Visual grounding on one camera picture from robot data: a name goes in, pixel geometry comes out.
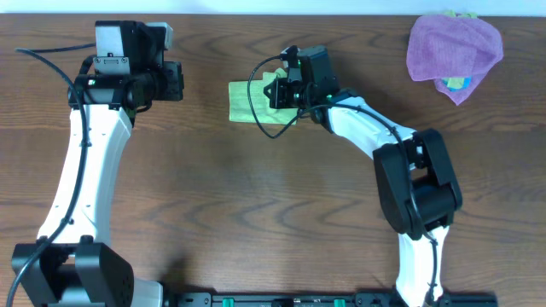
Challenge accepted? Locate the green microfiber cloth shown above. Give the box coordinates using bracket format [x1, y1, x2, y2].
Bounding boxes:
[229, 68, 297, 125]

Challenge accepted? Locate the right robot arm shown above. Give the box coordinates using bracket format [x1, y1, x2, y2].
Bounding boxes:
[264, 45, 462, 306]

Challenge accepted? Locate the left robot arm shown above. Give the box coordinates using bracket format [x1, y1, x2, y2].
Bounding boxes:
[11, 20, 183, 306]

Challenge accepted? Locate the purple microfiber cloth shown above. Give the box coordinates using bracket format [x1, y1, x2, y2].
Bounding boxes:
[406, 14, 503, 105]

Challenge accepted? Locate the yellow-green cloth in pile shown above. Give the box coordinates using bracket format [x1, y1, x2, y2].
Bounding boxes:
[444, 78, 465, 90]

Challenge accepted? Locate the blue cloth under pile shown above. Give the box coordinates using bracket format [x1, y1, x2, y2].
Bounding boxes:
[441, 77, 471, 91]

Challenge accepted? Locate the right black cable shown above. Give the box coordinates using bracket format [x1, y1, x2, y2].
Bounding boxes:
[246, 54, 440, 306]

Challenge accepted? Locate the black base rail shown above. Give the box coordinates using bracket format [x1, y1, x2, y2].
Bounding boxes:
[161, 291, 498, 307]

